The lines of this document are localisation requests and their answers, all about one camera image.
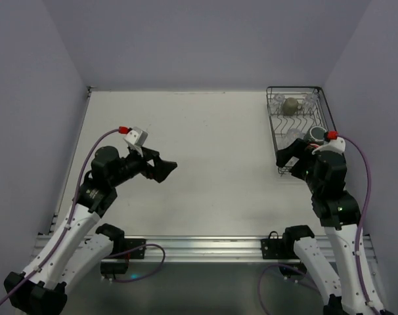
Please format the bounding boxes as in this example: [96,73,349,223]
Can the clear faceted glass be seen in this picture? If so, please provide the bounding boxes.
[278,128,305,150]

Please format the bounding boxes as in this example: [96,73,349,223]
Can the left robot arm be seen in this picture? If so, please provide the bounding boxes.
[4,146,177,314]

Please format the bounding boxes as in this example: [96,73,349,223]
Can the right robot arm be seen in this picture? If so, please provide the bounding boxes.
[276,132,389,314]

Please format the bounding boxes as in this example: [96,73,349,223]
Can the dark teal mug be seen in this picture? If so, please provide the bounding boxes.
[303,125,327,145]

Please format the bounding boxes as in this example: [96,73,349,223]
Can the olive green mug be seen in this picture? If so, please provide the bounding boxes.
[282,97,301,116]

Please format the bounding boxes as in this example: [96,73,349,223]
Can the clear glass back left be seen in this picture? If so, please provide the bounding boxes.
[269,93,286,115]

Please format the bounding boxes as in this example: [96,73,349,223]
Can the clear glass back right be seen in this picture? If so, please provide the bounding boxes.
[301,93,319,110]

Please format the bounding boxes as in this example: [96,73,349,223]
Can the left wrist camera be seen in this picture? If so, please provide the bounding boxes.
[123,127,148,150]

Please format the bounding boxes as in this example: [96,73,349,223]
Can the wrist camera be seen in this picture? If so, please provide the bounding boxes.
[123,127,148,150]
[311,136,346,155]

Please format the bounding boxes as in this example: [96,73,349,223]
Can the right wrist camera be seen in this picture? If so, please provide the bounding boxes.
[311,136,346,155]

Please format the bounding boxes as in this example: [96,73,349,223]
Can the black wire dish rack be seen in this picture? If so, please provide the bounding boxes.
[266,85,338,177]

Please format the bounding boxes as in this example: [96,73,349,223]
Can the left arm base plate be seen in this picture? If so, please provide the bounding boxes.
[106,238,146,261]

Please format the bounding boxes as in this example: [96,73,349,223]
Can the aluminium mounting rail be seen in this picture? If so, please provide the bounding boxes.
[33,234,377,263]

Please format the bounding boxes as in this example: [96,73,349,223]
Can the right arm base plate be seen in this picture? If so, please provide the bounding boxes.
[260,231,298,260]

